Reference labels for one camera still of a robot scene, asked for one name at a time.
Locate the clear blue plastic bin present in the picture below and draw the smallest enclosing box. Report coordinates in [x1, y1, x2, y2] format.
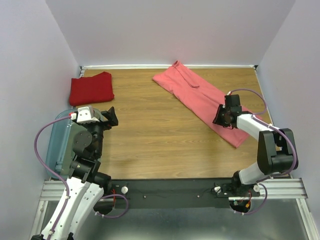
[45, 119, 83, 179]

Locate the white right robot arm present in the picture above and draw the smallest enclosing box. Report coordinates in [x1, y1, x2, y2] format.
[213, 91, 299, 197]

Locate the pink t shirt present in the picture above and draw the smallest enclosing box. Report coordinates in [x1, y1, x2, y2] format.
[152, 61, 250, 148]

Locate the aluminium frame rail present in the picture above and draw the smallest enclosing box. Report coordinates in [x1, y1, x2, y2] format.
[28, 178, 310, 240]

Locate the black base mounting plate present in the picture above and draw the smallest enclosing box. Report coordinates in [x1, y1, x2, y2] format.
[93, 177, 260, 214]

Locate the folded red t shirt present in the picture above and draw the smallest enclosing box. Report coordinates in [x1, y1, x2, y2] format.
[69, 71, 115, 107]

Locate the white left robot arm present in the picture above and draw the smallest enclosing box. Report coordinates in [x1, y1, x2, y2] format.
[31, 105, 119, 240]

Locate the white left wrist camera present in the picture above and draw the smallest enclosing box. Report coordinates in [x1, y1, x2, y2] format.
[69, 105, 99, 124]

